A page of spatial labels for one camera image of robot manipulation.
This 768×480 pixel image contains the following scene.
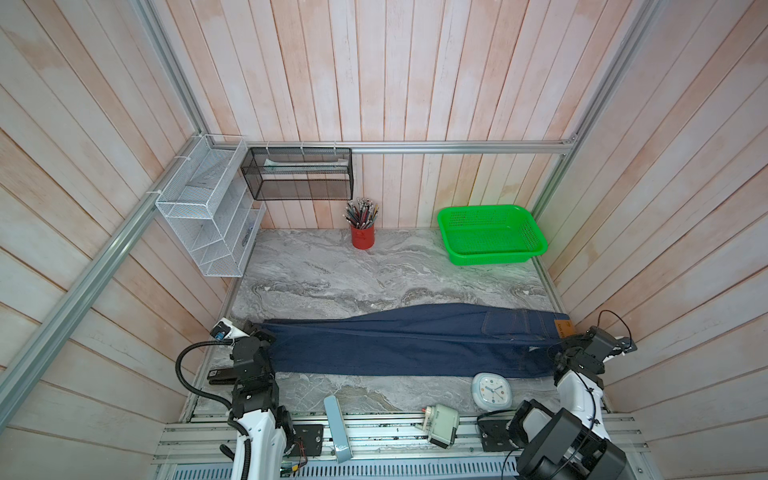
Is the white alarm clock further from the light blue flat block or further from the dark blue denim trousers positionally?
the light blue flat block

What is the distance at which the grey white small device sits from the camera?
71cm

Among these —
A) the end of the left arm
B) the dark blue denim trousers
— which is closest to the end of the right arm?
the dark blue denim trousers

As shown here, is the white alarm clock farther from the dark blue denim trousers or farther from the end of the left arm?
the end of the left arm

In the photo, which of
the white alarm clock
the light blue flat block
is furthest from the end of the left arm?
the white alarm clock

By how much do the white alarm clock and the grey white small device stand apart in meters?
0.08

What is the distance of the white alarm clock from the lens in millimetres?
786

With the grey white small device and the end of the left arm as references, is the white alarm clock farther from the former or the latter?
the end of the left arm
